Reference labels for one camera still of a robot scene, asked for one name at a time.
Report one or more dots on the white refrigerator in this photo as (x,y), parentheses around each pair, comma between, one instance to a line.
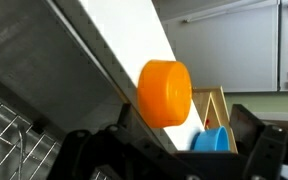
(234,50)

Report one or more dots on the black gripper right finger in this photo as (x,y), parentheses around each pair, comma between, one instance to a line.
(245,126)

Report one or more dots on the stainless steel sink basin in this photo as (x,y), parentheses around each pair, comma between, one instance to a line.
(34,50)

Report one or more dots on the open wooden drawer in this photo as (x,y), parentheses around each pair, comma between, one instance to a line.
(217,103)

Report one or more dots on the orange plastic cup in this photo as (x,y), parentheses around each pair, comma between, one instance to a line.
(164,95)

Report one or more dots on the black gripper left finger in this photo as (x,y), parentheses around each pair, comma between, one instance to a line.
(125,115)

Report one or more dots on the blue plastic bowl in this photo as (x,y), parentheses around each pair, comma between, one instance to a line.
(210,140)

